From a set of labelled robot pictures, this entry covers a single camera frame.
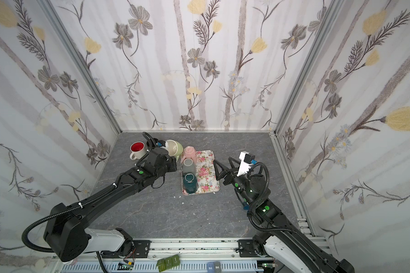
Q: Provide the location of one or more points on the pink mug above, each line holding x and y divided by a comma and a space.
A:
189, 152

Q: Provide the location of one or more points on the blue grey connector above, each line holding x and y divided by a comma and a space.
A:
214, 267

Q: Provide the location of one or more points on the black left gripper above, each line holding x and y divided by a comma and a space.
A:
165, 157

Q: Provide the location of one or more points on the white mug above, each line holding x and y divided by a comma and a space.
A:
138, 150

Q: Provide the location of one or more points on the light green mug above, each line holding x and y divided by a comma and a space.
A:
174, 149

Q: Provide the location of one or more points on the grey mug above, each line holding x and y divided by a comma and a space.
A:
188, 167

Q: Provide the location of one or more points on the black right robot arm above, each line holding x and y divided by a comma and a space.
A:
276, 218

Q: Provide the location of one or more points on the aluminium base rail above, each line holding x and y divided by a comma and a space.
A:
194, 253

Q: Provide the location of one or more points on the green circuit board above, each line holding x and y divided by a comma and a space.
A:
168, 263

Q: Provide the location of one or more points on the black mug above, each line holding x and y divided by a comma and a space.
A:
159, 143

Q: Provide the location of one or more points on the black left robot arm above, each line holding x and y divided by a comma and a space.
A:
65, 231

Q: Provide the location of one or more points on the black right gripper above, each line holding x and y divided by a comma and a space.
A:
229, 176

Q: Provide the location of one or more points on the floral serving tray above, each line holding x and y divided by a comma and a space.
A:
207, 182

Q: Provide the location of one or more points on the dark green mug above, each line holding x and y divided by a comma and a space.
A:
190, 183

